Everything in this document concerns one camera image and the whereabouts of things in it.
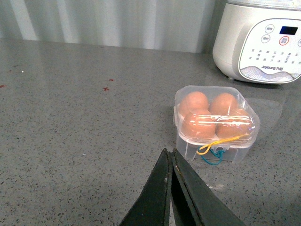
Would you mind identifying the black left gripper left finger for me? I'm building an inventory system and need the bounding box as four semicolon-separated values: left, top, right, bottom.
120;149;173;226

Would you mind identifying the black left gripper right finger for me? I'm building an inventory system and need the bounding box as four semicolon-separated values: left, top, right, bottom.
171;149;244;226

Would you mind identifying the clear plastic egg box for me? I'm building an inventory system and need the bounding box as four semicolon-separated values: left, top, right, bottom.
174;85;260;165

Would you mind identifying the brown egg front left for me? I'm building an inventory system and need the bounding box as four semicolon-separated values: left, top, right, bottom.
181;109;216;139

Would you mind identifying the brown egg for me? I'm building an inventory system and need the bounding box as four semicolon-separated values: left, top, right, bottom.
209;93;238;115
179;91;209;117
181;109;216;139

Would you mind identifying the brown egg back left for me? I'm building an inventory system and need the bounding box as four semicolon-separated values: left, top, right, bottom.
179;91;209;117

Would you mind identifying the brown egg back right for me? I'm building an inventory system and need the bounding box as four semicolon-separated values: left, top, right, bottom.
209;93;238;115

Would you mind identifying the blue rubber band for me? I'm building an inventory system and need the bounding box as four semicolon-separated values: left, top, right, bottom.
196;146;225;166

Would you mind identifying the yellow rubber band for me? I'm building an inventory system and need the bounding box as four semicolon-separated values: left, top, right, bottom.
196;134;248;155

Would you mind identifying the white Joyoung blender machine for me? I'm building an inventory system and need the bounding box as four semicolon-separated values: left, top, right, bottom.
213;0;301;84

